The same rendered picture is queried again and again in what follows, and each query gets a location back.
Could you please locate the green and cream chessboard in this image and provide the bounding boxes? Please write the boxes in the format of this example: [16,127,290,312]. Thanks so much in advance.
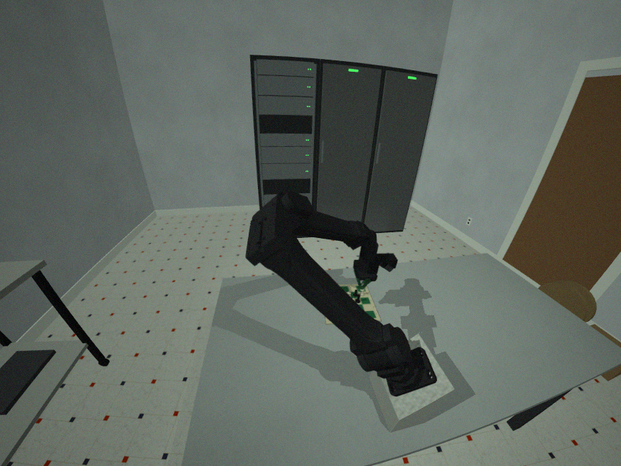
[325,284,381,325]

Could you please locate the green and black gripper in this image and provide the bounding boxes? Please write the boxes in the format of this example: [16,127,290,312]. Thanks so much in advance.
[353,257,377,289]

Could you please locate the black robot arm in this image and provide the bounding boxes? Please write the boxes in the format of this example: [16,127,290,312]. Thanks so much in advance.
[246,191,437,396]

